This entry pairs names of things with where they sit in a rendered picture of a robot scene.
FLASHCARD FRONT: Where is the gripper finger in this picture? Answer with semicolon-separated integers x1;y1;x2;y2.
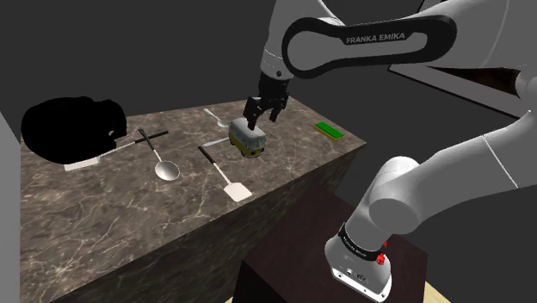
244;96;267;131
268;98;290;124

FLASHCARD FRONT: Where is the yellow and grey toy bus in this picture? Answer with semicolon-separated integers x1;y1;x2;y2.
227;116;268;158

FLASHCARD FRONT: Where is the silver spoon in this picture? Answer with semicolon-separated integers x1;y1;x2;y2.
203;108;230;128

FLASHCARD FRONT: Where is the silver knife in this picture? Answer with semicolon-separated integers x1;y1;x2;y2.
201;137;231;148

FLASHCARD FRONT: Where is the green flat block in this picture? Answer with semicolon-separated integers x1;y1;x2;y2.
313;121;346;142

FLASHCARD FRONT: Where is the large black rounded object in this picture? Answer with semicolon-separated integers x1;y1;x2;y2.
20;96;128;165

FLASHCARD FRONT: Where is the white spatula with black handle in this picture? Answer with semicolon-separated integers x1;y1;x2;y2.
197;145;254;203
63;130;170;172

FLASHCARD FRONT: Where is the silver ladle with black handle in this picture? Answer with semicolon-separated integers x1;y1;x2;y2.
138;128;182;182

